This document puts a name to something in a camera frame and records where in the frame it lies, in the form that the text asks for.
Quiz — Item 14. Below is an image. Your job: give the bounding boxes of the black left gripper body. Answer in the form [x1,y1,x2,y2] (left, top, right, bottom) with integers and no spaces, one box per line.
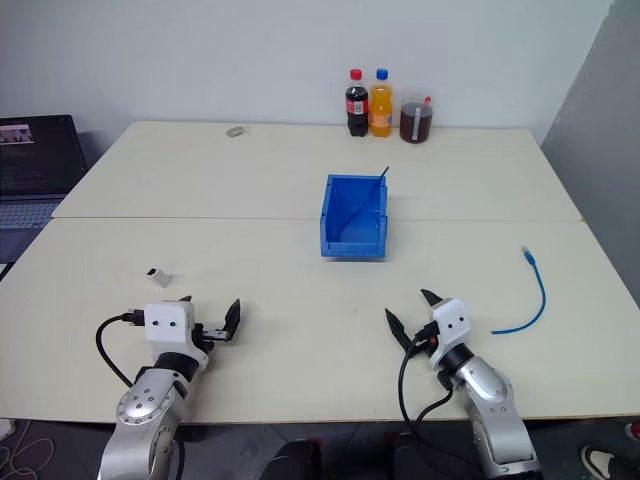
[192,322,231,353]

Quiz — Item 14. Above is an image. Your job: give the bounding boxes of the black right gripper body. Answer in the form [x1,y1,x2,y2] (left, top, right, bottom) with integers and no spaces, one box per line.
[410,320,442,354]

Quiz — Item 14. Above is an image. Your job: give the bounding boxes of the small white adapter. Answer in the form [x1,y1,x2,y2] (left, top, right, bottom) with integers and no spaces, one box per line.
[145,267,174,289]

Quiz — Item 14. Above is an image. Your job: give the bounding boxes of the blue plastic storage bin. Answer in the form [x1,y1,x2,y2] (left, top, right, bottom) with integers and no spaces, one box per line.
[317,173,391,261]

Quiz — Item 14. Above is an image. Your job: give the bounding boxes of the thin blue stick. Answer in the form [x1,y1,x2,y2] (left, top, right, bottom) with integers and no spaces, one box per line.
[333,165,391,242]

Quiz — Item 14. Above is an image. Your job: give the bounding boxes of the dark rounded shape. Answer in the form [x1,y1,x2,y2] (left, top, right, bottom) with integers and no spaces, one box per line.
[259,438,322,480]

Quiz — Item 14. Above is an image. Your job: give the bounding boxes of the clear jar of dark liquid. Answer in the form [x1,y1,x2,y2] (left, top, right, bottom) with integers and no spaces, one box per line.
[398,88,435,146]

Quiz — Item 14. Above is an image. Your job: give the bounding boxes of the orange soda bottle, blue cap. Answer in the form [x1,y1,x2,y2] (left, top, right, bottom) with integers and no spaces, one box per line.
[369,67,395,139]

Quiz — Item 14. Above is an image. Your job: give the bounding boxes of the dark laptop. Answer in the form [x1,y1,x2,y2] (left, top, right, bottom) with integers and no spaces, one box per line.
[0,114,91,264]

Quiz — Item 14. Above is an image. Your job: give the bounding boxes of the cola bottle with red cap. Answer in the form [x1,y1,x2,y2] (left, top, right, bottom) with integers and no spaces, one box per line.
[344,68,372,138]

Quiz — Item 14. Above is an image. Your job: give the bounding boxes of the black and white shoe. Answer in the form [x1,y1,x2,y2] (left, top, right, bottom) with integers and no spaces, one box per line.
[580,444,640,480]

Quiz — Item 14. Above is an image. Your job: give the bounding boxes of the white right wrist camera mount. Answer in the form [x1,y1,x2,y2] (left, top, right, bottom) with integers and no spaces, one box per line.
[428,298,474,370]

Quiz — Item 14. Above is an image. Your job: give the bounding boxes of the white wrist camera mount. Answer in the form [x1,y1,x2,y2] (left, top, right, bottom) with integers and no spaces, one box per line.
[428,298,474,370]
[143,299,210,370]

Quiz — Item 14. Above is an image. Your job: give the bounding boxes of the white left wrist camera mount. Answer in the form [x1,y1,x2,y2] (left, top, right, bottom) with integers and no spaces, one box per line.
[143,299,210,370]

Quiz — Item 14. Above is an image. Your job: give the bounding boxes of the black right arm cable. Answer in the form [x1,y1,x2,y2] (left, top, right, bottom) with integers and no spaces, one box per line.
[397,338,482,454]

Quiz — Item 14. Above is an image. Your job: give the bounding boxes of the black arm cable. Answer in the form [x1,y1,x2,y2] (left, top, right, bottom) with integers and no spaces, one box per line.
[397,338,482,454]
[95,308,147,389]

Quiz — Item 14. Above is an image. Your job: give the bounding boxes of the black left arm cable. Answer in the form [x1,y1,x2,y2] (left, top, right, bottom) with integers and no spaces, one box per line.
[95,308,147,389]

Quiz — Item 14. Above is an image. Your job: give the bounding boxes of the blue Ethernet cable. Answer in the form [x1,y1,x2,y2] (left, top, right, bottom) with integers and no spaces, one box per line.
[490,245,548,337]

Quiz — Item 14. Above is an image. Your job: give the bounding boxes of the white floor cable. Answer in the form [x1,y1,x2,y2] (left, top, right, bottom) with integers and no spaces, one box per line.
[0,433,57,477]

